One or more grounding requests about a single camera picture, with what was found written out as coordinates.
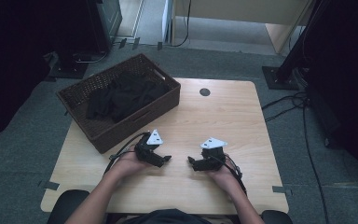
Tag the white panel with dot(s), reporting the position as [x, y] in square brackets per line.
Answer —
[167, 18]

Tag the grey floor tape strip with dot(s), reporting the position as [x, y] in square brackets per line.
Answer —
[281, 189]

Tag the brown wicker basket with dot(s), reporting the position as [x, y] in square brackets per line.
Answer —
[84, 93]

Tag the black metal stand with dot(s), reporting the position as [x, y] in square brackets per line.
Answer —
[279, 77]

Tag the light wooden desk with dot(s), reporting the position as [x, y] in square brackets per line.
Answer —
[245, 12]

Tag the person's dark shirt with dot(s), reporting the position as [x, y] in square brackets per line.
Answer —
[167, 217]

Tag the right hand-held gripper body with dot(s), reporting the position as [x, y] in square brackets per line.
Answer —
[213, 158]

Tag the dark floor tape piece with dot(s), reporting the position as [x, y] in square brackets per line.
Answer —
[136, 43]
[122, 43]
[159, 46]

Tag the black pants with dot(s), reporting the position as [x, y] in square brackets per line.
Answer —
[124, 96]

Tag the black chair armrest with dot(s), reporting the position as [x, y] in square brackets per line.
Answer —
[66, 203]
[276, 217]

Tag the person's left hand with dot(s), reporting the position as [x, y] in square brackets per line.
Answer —
[127, 165]

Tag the dark cabinet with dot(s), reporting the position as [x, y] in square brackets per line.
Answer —
[105, 25]

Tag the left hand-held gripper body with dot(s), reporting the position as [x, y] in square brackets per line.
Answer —
[147, 154]

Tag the round dark table grommet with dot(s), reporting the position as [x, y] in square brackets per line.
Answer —
[204, 92]

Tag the black stand base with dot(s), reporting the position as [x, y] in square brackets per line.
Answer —
[68, 70]

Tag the dark curtain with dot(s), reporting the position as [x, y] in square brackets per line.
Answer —
[348, 77]
[12, 62]

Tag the person's right hand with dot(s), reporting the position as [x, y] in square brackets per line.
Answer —
[227, 179]

